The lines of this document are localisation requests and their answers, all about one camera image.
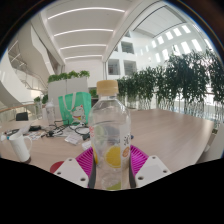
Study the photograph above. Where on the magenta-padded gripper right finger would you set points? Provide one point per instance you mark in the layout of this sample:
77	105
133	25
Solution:
151	168

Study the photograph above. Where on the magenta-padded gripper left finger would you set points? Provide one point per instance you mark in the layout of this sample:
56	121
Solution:
71	170

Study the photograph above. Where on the clear lemon drink bottle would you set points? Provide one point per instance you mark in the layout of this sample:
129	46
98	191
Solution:
110	126

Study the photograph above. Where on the small white paper box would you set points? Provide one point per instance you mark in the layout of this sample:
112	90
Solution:
73	138

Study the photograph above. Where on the black power bank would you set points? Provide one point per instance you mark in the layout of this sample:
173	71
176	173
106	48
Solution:
35	128

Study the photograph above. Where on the white ceramic mug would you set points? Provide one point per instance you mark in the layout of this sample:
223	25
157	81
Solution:
18	148

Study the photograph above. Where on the clear shaker bottle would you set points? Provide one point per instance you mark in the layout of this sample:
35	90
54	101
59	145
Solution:
50	115

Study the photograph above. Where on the green tote bag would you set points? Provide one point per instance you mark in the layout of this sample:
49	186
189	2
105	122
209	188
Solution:
66	110

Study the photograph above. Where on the open booklet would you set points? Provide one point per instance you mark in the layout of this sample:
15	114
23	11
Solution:
25	127

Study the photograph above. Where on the black chair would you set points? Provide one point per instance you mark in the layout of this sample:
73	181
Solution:
21	116

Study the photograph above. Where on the small planter with greenery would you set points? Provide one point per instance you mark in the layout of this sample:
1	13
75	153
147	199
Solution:
44	98
93	92

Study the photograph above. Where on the large white planter with greenery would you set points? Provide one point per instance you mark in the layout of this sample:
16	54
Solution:
66	88

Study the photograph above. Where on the row of potted trees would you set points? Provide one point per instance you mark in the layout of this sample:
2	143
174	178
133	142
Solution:
186	76

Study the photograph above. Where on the ceiling light strips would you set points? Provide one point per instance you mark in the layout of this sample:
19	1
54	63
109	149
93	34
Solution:
83	30

